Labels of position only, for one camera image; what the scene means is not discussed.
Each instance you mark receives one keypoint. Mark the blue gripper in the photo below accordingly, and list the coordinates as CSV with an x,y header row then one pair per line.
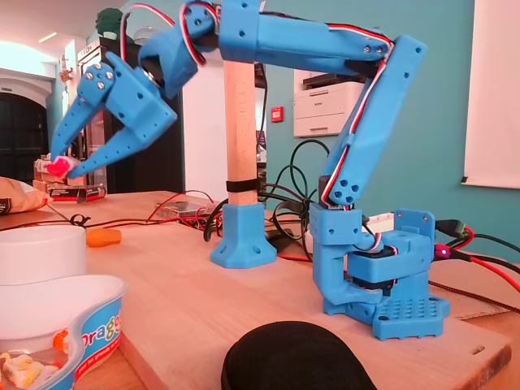
x,y
137,106

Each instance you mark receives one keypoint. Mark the white pink candy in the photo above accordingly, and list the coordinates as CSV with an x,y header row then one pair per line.
x,y
57,167

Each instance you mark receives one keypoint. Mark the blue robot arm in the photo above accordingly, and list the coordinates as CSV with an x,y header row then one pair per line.
x,y
300,40

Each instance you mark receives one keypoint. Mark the black kettle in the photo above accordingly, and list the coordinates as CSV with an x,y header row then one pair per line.
x,y
79,146

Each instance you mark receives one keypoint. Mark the red black flat box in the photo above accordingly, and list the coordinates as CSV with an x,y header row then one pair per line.
x,y
77,191

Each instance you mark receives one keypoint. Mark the dark arched door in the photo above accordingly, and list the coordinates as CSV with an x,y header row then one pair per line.
x,y
22,138

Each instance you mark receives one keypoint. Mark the black glass-door fridge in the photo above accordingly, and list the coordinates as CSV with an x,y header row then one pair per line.
x,y
162,170

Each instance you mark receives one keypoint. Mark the beige snack bag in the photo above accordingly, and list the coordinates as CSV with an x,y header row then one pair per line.
x,y
20,199

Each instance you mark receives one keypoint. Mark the orange printed part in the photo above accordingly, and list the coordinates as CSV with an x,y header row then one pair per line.
x,y
103,237

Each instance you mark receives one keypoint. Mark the white ceiling light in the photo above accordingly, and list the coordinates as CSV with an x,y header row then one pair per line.
x,y
48,37

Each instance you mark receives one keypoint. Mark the clear glass dome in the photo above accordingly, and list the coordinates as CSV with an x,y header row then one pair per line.
x,y
143,36

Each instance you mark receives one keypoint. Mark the green Yoda head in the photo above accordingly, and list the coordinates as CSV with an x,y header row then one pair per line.
x,y
107,24

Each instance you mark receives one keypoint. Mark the metal mesh power supply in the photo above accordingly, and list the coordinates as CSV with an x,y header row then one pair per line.
x,y
183,209

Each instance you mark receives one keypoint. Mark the white mug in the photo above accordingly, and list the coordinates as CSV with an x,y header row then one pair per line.
x,y
40,252

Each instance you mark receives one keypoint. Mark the light wooden board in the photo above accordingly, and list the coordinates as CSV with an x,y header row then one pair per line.
x,y
183,292

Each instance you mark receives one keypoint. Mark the red fire alarm box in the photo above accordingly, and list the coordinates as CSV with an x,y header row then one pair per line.
x,y
277,113

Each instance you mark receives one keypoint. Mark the translucent plastic candy tub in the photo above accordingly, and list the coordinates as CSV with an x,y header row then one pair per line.
x,y
99,333

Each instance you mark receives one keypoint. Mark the orange wrapped candy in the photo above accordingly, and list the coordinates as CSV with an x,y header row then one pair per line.
x,y
60,339

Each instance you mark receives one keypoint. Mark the white office printer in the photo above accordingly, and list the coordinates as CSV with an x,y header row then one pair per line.
x,y
317,118

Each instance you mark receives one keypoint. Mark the white yellow wrapped candy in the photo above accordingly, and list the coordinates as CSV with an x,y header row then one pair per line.
x,y
22,367

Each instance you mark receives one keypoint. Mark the black zip pouch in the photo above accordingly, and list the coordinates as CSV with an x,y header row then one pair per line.
x,y
292,357

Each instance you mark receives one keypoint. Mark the green black power connector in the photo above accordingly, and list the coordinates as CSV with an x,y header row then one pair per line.
x,y
451,227

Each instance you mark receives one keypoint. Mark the blue printed post base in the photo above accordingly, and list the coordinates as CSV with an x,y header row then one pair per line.
x,y
243,239

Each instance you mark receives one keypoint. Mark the white wall board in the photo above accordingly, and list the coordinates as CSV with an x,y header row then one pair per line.
x,y
495,93

